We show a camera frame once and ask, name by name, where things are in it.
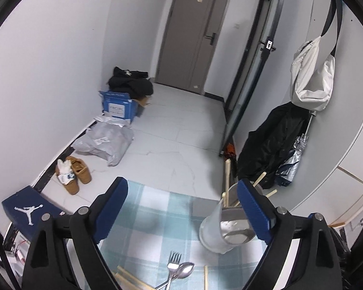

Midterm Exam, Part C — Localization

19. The bamboo chopstick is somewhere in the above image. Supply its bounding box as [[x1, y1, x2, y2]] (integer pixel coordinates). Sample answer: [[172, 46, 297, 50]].
[[114, 266, 155, 290], [204, 265, 209, 290], [253, 172, 267, 187], [265, 189, 278, 198], [223, 159, 231, 208]]

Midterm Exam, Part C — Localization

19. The silver fork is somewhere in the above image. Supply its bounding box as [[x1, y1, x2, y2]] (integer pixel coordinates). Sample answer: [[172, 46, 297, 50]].
[[155, 251, 182, 289]]

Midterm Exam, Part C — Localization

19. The silver spoon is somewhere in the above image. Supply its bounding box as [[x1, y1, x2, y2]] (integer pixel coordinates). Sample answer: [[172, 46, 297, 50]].
[[164, 262, 195, 289]]

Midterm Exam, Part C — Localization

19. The white shoulder bag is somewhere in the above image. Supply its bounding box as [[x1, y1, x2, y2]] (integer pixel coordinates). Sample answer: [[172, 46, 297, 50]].
[[290, 36, 335, 112]]

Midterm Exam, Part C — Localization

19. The white utensil holder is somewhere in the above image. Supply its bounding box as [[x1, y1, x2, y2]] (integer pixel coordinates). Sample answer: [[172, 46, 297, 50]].
[[199, 183, 256, 254]]

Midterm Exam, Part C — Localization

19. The brown shoe pair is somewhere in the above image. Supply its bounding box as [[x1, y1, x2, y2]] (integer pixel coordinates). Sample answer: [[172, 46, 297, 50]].
[[55, 156, 92, 195]]

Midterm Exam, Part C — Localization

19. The teal checkered tablecloth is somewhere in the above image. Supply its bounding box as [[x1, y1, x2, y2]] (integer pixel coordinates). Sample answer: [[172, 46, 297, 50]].
[[100, 181, 266, 289]]

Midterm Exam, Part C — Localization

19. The silver folded umbrella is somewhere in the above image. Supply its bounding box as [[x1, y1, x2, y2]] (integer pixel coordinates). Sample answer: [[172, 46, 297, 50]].
[[275, 111, 317, 187]]

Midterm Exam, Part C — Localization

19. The black hanging jacket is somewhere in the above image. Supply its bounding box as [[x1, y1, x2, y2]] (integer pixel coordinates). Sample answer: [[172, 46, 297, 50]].
[[237, 102, 310, 189]]

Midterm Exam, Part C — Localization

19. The grey plastic mailing bag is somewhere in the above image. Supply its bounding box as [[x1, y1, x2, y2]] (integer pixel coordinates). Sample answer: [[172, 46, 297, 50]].
[[71, 122, 134, 166]]

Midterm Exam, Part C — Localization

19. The navy jordan shoe box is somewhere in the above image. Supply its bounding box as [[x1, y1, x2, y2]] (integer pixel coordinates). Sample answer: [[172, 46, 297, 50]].
[[2, 186, 65, 241]]

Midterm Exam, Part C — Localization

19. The blue cardboard box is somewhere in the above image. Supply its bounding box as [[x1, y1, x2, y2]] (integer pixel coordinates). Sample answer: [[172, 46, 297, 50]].
[[99, 91, 148, 123]]

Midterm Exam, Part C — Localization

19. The black clothes pile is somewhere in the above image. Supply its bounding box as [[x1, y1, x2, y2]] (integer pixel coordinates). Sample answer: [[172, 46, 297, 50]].
[[108, 67, 154, 99]]

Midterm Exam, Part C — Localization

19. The black framed glass door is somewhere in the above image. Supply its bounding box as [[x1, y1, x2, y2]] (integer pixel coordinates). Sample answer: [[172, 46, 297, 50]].
[[219, 0, 284, 156]]

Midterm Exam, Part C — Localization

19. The grey entrance door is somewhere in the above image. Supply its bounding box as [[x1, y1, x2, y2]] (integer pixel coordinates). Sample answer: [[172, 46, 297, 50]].
[[155, 0, 228, 94]]

